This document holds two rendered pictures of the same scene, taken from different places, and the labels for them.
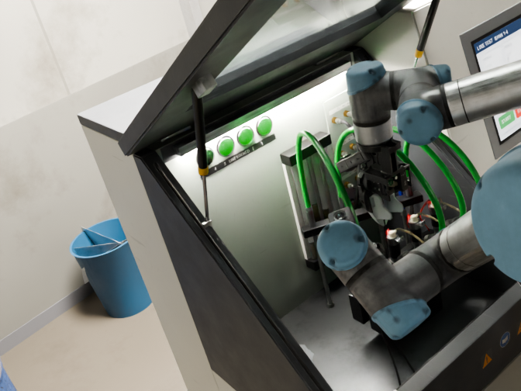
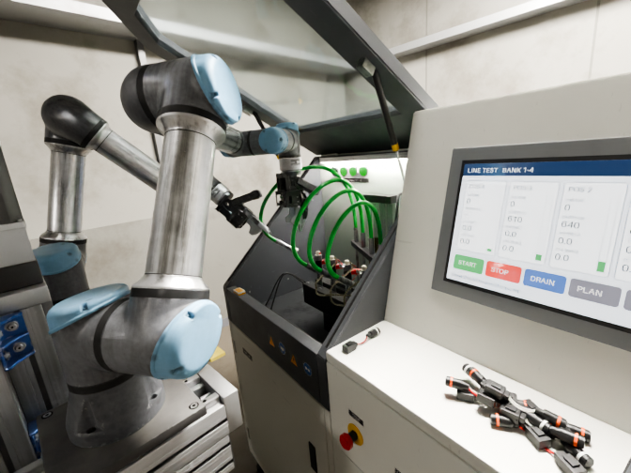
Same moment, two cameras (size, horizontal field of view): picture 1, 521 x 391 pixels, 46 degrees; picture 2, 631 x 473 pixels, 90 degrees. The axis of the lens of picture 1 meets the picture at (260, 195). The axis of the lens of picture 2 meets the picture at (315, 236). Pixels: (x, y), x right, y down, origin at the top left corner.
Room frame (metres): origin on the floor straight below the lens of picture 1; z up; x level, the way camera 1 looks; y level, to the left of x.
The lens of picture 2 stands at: (1.09, -1.35, 1.46)
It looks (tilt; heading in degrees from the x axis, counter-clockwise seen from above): 14 degrees down; 85
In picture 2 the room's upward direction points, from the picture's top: 5 degrees counter-clockwise
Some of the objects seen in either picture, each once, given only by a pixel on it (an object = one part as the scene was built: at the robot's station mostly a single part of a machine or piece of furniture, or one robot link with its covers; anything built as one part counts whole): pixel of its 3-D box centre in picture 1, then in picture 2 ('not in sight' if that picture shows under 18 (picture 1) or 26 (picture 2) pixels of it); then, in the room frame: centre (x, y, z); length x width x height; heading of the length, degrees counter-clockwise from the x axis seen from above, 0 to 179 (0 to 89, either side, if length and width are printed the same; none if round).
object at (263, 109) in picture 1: (269, 104); (363, 158); (1.42, -0.08, 1.43); 0.54 x 0.03 x 0.02; 121
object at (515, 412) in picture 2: not in sight; (512, 405); (1.45, -0.92, 1.01); 0.23 x 0.11 x 0.06; 121
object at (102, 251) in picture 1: (115, 266); not in sight; (2.88, 0.86, 0.24); 0.41 x 0.38 x 0.47; 40
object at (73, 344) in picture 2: not in sight; (100, 328); (0.76, -0.83, 1.20); 0.13 x 0.12 x 0.14; 159
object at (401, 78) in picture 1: (421, 90); (271, 141); (1.07, -0.34, 1.51); 0.11 x 0.11 x 0.08; 69
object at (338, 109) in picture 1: (353, 146); not in sight; (1.54, -0.28, 1.20); 0.13 x 0.03 x 0.31; 121
